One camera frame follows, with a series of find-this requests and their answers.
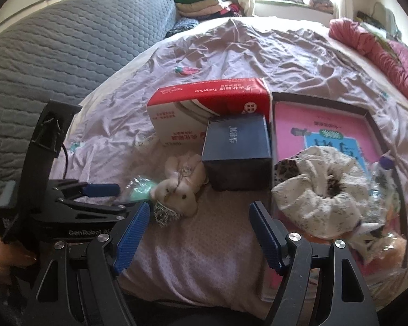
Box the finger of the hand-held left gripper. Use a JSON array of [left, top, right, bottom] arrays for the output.
[[56, 199, 138, 220], [56, 178, 120, 199]]

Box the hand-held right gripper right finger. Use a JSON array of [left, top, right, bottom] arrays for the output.
[[249, 201, 379, 326]]

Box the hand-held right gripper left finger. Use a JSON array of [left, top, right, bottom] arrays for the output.
[[27, 202, 151, 326]]

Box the green sponge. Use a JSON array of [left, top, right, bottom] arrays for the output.
[[124, 175, 157, 202]]

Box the leopard and floral fabric scrunchie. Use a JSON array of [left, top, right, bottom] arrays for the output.
[[270, 145, 373, 240]]

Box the cream plush bear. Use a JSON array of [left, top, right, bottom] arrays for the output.
[[150, 154, 209, 218]]

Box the white packet with black marks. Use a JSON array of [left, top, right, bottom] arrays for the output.
[[350, 222, 385, 265]]

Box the green white tissue pack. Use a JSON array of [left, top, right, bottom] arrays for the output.
[[367, 163, 401, 225]]

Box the packet with orange print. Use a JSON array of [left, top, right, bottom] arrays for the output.
[[374, 233, 408, 269]]

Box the person's left hand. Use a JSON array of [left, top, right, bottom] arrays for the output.
[[0, 229, 38, 282]]

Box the black white lace cloth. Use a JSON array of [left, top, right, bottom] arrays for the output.
[[152, 200, 181, 228]]

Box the dark blue box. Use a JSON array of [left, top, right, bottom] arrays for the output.
[[201, 114, 273, 191]]

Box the pink picture book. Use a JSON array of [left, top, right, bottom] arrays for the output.
[[274, 102, 386, 177]]

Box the red and white carton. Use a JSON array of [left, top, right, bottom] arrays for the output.
[[147, 77, 271, 146]]

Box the grey quilted headboard cover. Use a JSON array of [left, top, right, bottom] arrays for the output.
[[0, 0, 177, 191]]

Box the purple printed bedsheet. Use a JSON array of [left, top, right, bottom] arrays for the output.
[[51, 17, 408, 313]]

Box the dark speckled cloth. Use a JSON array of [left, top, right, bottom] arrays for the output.
[[165, 17, 199, 38]]

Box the pink quilt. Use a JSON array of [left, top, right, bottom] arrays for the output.
[[328, 18, 408, 109]]

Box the pile of folded clothes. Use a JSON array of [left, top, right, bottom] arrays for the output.
[[173, 0, 245, 19]]

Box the olive green cloth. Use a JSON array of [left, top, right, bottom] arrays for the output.
[[370, 36, 400, 53]]

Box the pile of crumpled laundry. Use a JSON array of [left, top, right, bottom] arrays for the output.
[[275, 0, 335, 12]]

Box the black cable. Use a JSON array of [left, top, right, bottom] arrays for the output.
[[59, 143, 71, 181]]

